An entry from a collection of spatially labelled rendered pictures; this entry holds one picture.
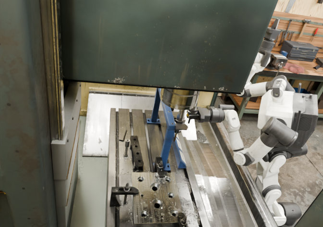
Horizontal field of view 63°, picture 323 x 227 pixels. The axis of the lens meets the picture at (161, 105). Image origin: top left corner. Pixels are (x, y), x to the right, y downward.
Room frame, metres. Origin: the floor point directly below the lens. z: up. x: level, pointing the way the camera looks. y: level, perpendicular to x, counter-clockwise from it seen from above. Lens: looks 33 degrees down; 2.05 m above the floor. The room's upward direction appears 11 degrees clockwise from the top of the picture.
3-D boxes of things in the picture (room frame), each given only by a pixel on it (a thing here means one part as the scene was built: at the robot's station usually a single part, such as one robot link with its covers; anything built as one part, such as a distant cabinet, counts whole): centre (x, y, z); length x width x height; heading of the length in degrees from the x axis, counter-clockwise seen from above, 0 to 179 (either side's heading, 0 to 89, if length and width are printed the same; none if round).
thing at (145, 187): (0.85, -0.06, 0.96); 0.29 x 0.23 x 0.05; 14
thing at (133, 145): (1.16, 0.09, 0.93); 0.26 x 0.05 x 0.06; 19
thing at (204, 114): (1.35, -0.28, 1.19); 0.13 x 0.12 x 0.10; 14
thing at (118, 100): (1.60, 0.09, 0.75); 0.89 x 0.70 x 0.26; 104
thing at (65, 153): (0.86, 0.37, 1.16); 0.48 x 0.05 x 0.51; 14
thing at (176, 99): (0.97, -0.06, 1.53); 0.16 x 0.16 x 0.12
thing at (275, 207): (1.47, -1.05, 0.28); 0.21 x 0.20 x 0.13; 104
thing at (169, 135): (1.12, -0.07, 1.05); 0.10 x 0.05 x 0.30; 104
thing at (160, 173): (1.03, -0.06, 0.97); 0.13 x 0.03 x 0.15; 14
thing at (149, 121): (1.55, 0.03, 1.05); 0.10 x 0.05 x 0.30; 104
